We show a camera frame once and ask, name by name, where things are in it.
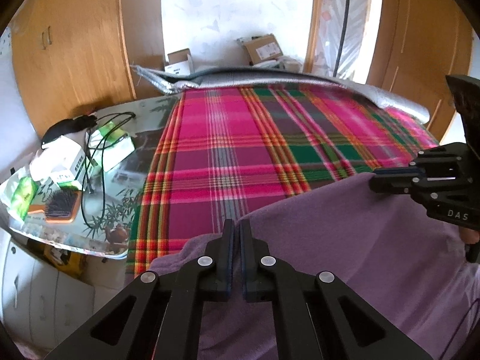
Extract clear plastic bags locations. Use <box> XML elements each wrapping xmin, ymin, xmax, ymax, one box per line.
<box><xmin>275</xmin><ymin>55</ymin><xmax>304</xmax><ymax>74</ymax></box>

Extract green white box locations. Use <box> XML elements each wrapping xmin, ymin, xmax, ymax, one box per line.
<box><xmin>92</xmin><ymin>124</ymin><xmax>136</xmax><ymax>171</ymax></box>

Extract white cabinet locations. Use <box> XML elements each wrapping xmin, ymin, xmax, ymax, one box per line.
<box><xmin>0</xmin><ymin>229</ymin><xmax>126</xmax><ymax>346</ymax></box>

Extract silver quilted mat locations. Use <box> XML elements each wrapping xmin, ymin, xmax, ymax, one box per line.
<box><xmin>131</xmin><ymin>64</ymin><xmax>430</xmax><ymax>124</ymax></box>

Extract panelled wooden wardrobe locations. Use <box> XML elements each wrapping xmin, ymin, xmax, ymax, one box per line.
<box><xmin>369</xmin><ymin>0</ymin><xmax>480</xmax><ymax>143</ymax></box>

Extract brown cardboard box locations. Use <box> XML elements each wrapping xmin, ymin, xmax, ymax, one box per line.
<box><xmin>244</xmin><ymin>34</ymin><xmax>284</xmax><ymax>65</ymax></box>

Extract white cardboard box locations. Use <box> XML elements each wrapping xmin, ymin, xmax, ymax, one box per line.
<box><xmin>167</xmin><ymin>49</ymin><xmax>194</xmax><ymax>76</ymax></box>

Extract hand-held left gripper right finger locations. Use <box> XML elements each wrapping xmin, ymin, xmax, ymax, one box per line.
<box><xmin>240</xmin><ymin>220</ymin><xmax>432</xmax><ymax>360</ymax></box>

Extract yellow bag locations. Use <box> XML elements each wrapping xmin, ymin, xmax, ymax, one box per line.
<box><xmin>43</xmin><ymin>245</ymin><xmax>89</xmax><ymax>280</ymax></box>

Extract glass side table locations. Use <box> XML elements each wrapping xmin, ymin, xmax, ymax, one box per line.
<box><xmin>7</xmin><ymin>95</ymin><xmax>184</xmax><ymax>259</ymax></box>

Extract hairbrush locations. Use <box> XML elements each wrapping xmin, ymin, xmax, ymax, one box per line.
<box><xmin>26</xmin><ymin>189</ymin><xmax>83</xmax><ymax>226</ymax></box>

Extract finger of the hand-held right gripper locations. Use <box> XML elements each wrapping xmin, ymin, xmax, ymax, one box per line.
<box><xmin>369</xmin><ymin>175</ymin><xmax>471</xmax><ymax>211</ymax></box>
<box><xmin>373</xmin><ymin>143</ymin><xmax>471</xmax><ymax>178</ymax></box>

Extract purple fleece garment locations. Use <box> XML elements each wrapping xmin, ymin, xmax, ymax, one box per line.
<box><xmin>150</xmin><ymin>172</ymin><xmax>480</xmax><ymax>360</ymax></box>

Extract sliding glass door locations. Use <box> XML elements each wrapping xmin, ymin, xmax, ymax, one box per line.
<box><xmin>305</xmin><ymin>0</ymin><xmax>383</xmax><ymax>85</ymax></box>

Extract black cloth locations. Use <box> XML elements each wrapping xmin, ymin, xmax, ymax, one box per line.
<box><xmin>42</xmin><ymin>115</ymin><xmax>99</xmax><ymax>144</ymax></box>

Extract green packet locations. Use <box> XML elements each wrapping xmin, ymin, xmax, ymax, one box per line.
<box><xmin>5</xmin><ymin>175</ymin><xmax>40</xmax><ymax>223</ymax></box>

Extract black cable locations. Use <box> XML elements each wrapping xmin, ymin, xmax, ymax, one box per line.
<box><xmin>80</xmin><ymin>110</ymin><xmax>137</xmax><ymax>230</ymax></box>

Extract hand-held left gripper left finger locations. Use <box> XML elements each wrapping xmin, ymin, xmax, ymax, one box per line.
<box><xmin>45</xmin><ymin>219</ymin><xmax>235</xmax><ymax>360</ymax></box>

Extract plaid bed sheet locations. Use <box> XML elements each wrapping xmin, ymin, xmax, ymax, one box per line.
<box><xmin>125</xmin><ymin>84</ymin><xmax>441</xmax><ymax>282</ymax></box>

